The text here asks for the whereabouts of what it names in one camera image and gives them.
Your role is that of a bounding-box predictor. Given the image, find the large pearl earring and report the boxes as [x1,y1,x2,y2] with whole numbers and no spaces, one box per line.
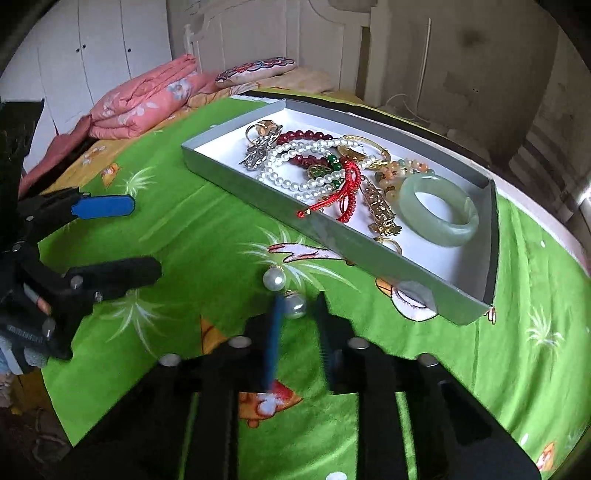
[263,265,287,292]
[283,290,308,319]

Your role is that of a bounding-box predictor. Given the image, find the white pearl necklace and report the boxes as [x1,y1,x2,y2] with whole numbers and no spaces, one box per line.
[256,136,380,204]

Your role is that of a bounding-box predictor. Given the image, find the silver rhinestone brooch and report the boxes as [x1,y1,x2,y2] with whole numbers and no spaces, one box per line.
[240,132,280,171]

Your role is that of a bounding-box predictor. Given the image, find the multicolour stone bead bracelet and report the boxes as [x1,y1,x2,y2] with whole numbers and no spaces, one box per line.
[375,157,436,204]

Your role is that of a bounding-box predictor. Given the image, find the grey shallow jewelry box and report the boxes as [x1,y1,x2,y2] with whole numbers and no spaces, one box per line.
[182,99,499,325]

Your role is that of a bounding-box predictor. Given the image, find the gloved left hand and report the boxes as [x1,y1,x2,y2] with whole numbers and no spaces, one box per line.
[23,284,52,316]

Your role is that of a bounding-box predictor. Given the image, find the green cartoon print blanket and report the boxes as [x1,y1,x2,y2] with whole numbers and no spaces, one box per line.
[41,99,590,478]

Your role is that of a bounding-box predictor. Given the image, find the pale green jade bangle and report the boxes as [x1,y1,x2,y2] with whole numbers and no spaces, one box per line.
[398,173,480,247]

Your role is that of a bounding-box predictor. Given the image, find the folded pink floral quilt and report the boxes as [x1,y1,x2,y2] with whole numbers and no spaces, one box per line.
[18,54,218,196]

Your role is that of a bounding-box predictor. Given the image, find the white wardrobe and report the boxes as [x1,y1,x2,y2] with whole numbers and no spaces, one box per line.
[1,0,171,172]

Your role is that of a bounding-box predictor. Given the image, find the gold key rings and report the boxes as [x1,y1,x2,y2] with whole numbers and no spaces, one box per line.
[244,118,284,145]

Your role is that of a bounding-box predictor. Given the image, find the gold bangle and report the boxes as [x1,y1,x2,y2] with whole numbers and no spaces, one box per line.
[337,135,392,171]

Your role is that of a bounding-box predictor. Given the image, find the patterned embroidered pillow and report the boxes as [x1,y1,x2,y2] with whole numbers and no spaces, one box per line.
[215,56,297,88]

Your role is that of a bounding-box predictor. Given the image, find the yellow floral bed sheet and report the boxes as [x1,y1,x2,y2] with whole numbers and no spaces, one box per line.
[45,66,366,195]

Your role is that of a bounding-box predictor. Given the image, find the printed beige curtain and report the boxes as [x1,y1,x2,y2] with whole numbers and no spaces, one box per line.
[509,31,590,223]

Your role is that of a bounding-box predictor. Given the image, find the white wooden headboard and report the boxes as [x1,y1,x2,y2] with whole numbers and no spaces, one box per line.
[183,1,392,106]

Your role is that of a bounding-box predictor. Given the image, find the gold chain pendant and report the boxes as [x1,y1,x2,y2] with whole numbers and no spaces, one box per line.
[362,177,403,255]

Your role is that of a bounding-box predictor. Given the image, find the red knotted cord bracelet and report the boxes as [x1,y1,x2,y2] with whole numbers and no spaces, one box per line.
[296,159,364,224]

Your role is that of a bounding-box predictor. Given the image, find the dark red bead bracelet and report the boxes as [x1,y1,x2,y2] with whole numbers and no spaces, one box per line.
[275,129,335,169]

